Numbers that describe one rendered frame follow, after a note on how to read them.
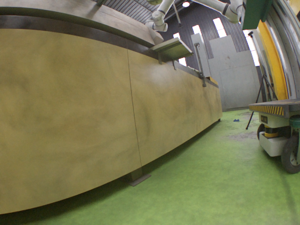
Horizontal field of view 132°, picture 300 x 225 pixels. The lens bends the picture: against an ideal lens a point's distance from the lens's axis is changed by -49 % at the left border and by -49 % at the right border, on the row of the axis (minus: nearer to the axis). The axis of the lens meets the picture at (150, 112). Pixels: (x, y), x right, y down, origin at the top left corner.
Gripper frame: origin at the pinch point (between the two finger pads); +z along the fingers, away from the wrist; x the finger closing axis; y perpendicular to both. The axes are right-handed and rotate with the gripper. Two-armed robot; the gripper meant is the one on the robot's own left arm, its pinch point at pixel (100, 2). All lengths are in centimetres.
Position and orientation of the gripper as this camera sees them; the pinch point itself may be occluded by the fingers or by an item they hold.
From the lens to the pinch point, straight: 82.8
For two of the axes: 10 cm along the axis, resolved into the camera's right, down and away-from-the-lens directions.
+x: -6.4, 0.7, -7.6
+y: -2.5, -9.6, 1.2
